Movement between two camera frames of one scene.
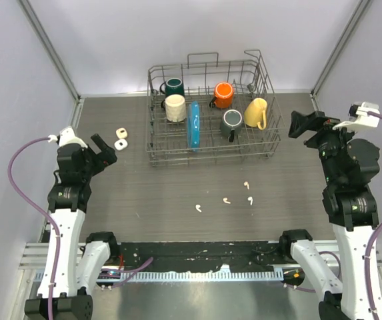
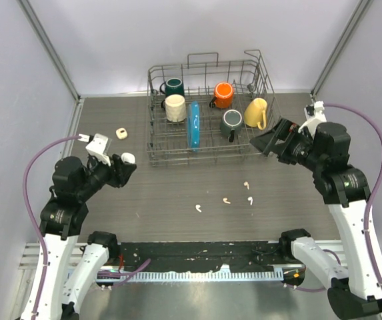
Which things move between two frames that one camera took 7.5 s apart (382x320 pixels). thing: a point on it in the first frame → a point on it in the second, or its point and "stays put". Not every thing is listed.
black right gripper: (317, 120) → (285, 130)
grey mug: (231, 123) stays put
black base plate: (170, 257) stays put
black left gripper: (101, 163) → (121, 171)
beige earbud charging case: (121, 133) stays put
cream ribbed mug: (175, 107) stays put
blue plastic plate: (193, 126) stays put
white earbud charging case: (121, 144) → (128, 157)
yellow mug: (255, 113) stays put
